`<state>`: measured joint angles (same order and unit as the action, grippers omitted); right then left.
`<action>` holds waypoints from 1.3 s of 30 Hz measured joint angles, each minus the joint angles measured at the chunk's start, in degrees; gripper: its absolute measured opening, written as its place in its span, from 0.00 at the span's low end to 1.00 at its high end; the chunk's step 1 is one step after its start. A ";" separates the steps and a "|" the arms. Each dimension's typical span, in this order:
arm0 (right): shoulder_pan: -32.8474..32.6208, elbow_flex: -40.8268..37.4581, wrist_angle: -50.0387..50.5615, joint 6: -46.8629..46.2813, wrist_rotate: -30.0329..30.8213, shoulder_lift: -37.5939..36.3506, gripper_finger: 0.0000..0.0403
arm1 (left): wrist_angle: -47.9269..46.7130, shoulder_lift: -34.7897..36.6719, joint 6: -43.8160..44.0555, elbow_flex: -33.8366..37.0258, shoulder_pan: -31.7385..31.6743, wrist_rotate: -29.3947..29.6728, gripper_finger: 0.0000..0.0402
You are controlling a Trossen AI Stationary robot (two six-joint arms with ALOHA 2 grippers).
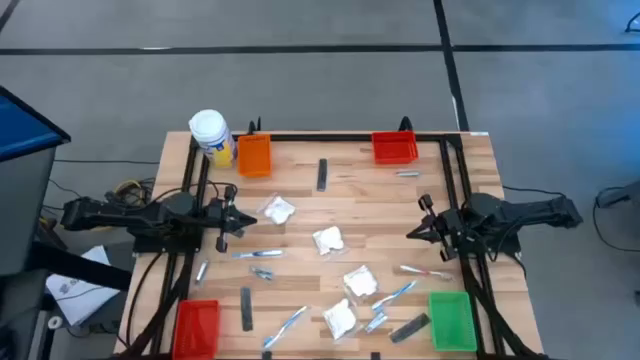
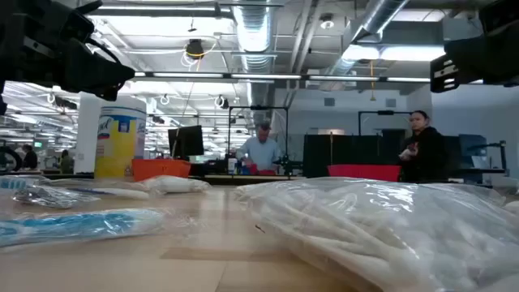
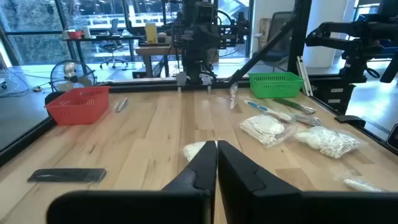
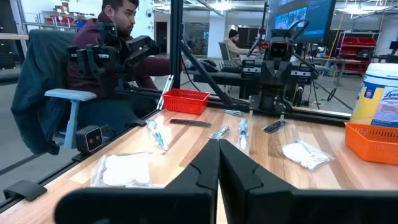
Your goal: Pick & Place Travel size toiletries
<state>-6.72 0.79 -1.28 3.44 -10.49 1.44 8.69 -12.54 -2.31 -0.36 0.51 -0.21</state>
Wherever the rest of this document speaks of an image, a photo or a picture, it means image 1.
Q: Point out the orange plastic basket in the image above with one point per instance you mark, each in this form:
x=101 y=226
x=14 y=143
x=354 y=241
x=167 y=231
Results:
x=254 y=156

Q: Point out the Lysol wipes canister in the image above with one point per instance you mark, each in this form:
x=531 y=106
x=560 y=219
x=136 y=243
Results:
x=210 y=131

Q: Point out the red plastic basket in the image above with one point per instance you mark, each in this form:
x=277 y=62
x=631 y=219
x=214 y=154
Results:
x=395 y=147
x=196 y=330

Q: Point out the black monitor blue screen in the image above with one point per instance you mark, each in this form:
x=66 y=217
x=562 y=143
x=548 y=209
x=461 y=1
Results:
x=25 y=125

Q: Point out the white tape roll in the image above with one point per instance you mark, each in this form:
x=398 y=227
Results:
x=55 y=322

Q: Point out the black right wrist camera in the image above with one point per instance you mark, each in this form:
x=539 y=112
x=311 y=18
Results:
x=452 y=222

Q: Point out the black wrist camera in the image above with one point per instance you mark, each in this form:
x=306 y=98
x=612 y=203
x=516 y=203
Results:
x=452 y=222
x=215 y=209

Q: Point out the black plastic comb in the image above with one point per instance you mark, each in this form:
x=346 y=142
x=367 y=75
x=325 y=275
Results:
x=410 y=327
x=246 y=308
x=322 y=175

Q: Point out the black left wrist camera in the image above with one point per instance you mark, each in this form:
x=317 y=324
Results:
x=215 y=209

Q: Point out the bagged blue white toothbrush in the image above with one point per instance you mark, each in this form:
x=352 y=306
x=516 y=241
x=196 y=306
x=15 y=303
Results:
x=394 y=296
x=257 y=254
x=286 y=326

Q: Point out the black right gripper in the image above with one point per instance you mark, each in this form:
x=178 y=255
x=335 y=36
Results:
x=438 y=230

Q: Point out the bagged white cotton swabs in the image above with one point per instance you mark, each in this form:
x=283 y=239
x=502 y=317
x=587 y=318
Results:
x=279 y=210
x=340 y=317
x=328 y=240
x=360 y=282

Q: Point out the black stand bar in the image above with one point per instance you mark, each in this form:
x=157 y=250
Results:
x=80 y=267

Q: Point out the bagged red white toothbrush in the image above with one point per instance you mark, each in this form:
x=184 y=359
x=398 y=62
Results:
x=425 y=272

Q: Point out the black aluminium table frame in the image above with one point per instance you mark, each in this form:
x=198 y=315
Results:
x=350 y=137

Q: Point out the white paper sheet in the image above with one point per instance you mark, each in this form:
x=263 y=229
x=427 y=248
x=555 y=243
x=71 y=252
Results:
x=75 y=300

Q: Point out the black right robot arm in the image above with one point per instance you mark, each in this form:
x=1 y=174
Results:
x=530 y=210

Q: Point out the bagged silver nail clipper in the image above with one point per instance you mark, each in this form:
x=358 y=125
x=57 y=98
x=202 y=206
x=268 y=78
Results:
x=261 y=272
x=407 y=174
x=201 y=271
x=376 y=321

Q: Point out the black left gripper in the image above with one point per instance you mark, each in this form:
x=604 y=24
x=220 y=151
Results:
x=223 y=242

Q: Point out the green plastic basket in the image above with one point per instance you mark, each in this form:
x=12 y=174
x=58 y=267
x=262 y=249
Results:
x=452 y=320

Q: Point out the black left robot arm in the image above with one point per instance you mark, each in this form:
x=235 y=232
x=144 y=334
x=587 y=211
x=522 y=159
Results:
x=125 y=216

